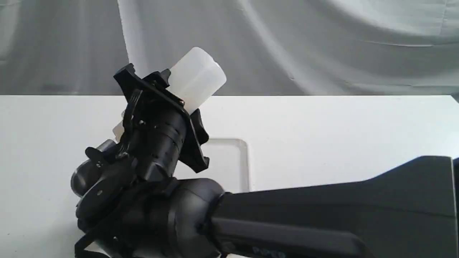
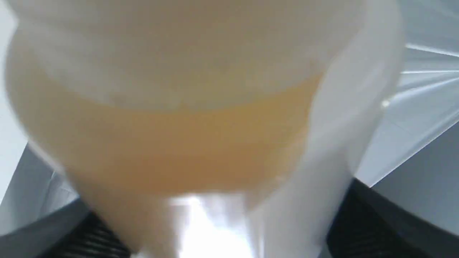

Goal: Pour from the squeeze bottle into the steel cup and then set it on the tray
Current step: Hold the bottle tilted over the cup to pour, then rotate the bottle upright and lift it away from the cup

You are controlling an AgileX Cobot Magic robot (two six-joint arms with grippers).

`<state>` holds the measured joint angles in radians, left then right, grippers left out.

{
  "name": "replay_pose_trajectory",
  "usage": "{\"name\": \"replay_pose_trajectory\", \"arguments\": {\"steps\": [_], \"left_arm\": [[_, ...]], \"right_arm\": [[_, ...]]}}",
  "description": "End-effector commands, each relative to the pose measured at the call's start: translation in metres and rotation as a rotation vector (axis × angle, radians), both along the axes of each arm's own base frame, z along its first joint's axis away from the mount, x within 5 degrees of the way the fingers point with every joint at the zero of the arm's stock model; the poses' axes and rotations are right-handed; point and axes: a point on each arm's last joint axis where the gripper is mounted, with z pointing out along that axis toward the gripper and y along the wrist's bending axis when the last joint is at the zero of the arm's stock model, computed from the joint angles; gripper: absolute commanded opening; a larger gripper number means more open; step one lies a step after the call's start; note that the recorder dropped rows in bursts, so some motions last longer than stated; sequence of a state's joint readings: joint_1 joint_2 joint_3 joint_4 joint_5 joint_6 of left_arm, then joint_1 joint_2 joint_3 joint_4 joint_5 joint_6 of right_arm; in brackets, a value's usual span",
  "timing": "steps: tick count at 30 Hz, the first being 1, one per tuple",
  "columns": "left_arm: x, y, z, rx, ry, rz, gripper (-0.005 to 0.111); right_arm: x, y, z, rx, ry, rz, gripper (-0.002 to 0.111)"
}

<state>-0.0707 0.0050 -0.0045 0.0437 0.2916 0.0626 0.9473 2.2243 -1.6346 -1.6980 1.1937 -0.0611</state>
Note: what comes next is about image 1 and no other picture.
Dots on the white plastic tray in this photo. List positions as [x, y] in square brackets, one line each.
[228, 166]

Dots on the grey fabric backdrop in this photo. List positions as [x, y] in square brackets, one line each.
[265, 47]

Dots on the translucent squeeze bottle amber liquid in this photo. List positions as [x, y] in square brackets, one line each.
[194, 78]

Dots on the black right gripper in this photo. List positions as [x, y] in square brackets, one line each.
[157, 130]

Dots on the stainless steel cup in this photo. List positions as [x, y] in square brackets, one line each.
[90, 171]

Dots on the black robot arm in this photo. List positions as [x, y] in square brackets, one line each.
[132, 206]

